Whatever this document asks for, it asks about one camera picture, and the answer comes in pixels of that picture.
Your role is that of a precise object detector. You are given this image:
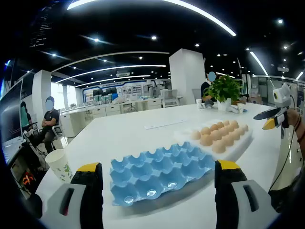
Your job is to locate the blue framed display wall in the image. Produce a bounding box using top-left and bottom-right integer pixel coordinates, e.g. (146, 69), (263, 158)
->
(82, 80), (147, 103)

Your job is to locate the white foam egg holder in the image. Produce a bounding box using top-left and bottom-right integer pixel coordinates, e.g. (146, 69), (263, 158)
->
(173, 119), (254, 162)

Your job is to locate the person's dark clothing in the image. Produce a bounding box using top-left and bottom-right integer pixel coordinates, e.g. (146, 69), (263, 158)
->
(268, 164), (305, 214)

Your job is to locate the blue egg tray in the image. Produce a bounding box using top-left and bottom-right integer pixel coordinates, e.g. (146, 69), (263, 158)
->
(109, 141), (216, 207)

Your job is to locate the white cabinet row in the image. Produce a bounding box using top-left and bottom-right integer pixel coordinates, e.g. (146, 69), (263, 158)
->
(59, 97), (164, 138)

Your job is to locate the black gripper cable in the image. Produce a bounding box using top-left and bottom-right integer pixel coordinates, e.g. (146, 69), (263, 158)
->
(268, 94), (296, 193)

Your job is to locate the white table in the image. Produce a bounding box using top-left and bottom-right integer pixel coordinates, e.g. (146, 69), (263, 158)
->
(35, 102), (285, 229)

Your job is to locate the orange cable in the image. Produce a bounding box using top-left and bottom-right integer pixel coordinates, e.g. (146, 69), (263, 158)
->
(21, 171), (35, 186)

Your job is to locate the white paper cup green print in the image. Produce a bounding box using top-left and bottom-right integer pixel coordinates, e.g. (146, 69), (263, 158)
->
(45, 148), (73, 184)

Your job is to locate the green potted plant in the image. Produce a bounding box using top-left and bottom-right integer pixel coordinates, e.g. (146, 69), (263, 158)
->
(202, 74), (244, 112)

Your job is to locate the black rounded object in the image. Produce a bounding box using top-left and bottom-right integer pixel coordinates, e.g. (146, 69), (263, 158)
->
(25, 193), (43, 219)

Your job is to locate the person's right hand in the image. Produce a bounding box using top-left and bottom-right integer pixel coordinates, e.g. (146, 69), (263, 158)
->
(287, 107), (301, 132)

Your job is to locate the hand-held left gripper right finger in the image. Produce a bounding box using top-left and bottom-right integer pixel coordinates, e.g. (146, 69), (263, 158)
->
(213, 159), (281, 229)

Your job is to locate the black equipment cart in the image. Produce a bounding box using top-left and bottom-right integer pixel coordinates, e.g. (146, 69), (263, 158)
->
(9, 140), (50, 198)

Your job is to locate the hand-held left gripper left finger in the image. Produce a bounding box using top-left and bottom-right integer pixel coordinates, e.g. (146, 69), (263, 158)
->
(40, 162), (104, 229)

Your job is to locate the white mesh office chair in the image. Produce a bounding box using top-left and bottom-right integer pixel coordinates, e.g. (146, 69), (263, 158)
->
(161, 88), (183, 108)

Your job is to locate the computer monitor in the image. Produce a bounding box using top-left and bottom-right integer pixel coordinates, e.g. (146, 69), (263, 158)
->
(0, 80), (24, 145)

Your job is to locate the cluster of brown eggs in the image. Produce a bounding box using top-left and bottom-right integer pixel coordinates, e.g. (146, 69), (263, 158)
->
(190, 120), (249, 154)

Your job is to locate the white square pillar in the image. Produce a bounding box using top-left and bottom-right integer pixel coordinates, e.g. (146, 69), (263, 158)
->
(32, 70), (52, 120)
(168, 48), (206, 105)

